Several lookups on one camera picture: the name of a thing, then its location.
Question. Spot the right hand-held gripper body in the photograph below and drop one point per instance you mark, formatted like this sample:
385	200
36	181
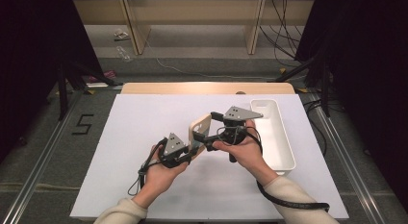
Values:
239	113

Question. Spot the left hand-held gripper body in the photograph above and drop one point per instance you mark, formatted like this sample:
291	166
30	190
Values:
173	147

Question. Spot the beige patterned phone case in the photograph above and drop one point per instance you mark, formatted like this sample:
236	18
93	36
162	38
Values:
200	124

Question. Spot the white plastic storage box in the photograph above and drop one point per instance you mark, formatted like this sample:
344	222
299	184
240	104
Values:
275	137

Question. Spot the person's left hand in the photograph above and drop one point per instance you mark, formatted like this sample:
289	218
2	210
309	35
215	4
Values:
160	179

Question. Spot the person's right hand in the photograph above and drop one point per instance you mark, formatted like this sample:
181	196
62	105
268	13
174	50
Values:
248	153

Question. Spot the white table cover board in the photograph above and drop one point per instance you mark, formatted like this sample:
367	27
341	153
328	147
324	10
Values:
144	121

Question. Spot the yellow tape piece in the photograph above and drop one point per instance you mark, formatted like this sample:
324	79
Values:
302	89
91	92
282	70

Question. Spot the black metal stand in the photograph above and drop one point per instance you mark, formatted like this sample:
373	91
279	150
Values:
325	89
62	92

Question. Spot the pink cloth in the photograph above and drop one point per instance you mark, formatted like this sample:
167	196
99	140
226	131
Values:
109	75

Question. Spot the white paper sheet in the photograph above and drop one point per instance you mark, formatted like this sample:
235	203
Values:
96	85

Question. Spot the clear plastic bottle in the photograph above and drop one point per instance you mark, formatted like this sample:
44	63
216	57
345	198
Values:
123	53

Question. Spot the light wooden shelf unit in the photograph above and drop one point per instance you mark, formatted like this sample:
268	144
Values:
138	31

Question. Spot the dark curtain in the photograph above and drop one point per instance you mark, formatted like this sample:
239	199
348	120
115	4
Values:
369	73
32	57

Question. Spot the metal floor rail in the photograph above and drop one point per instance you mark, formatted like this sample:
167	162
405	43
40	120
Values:
32	182
352	185

